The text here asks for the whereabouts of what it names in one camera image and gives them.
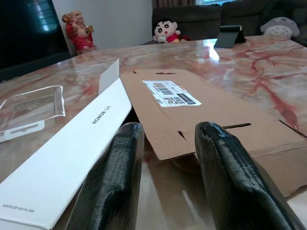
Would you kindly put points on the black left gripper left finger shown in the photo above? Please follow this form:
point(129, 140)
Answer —
point(112, 187)

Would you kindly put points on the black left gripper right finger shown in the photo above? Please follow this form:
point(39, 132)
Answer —
point(230, 187)

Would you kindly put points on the white Honor gift box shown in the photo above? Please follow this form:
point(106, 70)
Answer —
point(60, 155)

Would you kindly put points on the flattened brown cardboard box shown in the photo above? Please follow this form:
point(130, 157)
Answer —
point(216, 115)

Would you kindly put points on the clear plastic blister packaging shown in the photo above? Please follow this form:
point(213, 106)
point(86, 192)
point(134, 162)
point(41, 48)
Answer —
point(31, 105)

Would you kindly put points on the large black phone stand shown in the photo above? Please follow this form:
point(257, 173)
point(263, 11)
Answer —
point(225, 38)

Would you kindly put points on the red laughing Buddha figurine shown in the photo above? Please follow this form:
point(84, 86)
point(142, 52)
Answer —
point(80, 36)

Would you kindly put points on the Shin-chan plush doll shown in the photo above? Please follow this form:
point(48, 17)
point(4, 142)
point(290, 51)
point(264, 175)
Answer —
point(165, 30)

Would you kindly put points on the grey Totoro plush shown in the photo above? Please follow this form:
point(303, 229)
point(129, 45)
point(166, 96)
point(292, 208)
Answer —
point(279, 27)

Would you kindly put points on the dark brown sofa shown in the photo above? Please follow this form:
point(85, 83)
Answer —
point(199, 21)

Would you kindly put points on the black television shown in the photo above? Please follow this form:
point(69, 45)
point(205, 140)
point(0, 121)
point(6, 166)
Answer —
point(24, 28)

